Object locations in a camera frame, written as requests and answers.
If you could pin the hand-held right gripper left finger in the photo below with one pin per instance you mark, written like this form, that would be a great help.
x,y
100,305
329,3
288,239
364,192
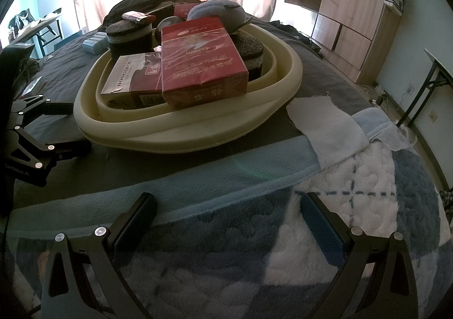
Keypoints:
x,y
136,223

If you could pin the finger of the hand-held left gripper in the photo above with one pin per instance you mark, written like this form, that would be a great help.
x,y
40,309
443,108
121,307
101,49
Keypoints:
x,y
58,108
72,149

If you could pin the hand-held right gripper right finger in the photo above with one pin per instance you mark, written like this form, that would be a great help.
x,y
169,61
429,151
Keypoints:
x,y
324,230

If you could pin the silver and red cigarette carton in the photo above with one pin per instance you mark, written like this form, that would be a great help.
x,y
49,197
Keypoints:
x,y
131,81

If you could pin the large black foam cylinder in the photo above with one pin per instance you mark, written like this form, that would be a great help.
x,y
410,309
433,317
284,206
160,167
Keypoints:
x,y
129,41

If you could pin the cream plastic basin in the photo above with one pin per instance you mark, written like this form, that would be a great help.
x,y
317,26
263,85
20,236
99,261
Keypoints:
x,y
212,127

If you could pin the grey round bowl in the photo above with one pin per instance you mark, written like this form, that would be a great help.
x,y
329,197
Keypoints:
x,y
166,27

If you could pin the blue-grey plush pad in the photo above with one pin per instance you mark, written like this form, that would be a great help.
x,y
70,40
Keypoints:
x,y
217,14

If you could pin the small black foam cylinder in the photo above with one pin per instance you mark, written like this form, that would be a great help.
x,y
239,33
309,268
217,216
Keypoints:
x,y
251,53

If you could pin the clear plastic packet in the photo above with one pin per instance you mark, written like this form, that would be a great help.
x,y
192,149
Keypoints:
x,y
32,88

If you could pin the black clothing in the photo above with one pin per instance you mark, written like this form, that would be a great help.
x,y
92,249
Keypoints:
x,y
21,23

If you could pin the black-legged folding table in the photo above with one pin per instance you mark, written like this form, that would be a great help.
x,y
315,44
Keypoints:
x,y
437,64
49,21

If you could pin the light blue power bank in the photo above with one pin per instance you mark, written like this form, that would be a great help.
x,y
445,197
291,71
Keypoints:
x,y
95,42

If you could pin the blue and white checked blanket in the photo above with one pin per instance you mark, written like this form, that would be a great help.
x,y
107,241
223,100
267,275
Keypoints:
x,y
247,220

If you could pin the flat white cloth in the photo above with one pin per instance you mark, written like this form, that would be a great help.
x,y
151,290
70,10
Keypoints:
x,y
325,127

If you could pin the crumpled white cloth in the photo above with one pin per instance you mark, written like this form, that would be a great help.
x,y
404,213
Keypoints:
x,y
393,136

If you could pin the olive green bag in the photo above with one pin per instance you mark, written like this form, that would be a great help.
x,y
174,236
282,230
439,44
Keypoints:
x,y
141,0

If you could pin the wooden wardrobe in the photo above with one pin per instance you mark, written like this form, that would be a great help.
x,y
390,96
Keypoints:
x,y
354,7

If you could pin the white wall socket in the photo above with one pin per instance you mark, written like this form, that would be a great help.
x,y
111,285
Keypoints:
x,y
410,88
433,115

